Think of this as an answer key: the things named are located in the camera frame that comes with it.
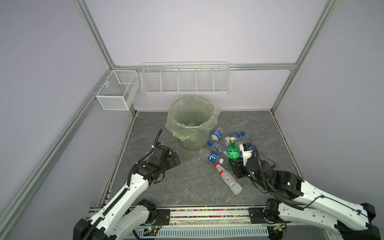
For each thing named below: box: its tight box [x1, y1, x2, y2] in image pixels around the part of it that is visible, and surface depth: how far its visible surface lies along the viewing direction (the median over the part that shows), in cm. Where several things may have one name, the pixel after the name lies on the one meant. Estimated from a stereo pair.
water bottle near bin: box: [211, 129, 223, 142], surface depth 103 cm
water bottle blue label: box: [208, 152, 219, 164], surface depth 91 cm
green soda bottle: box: [226, 137, 240, 171], surface depth 69 cm
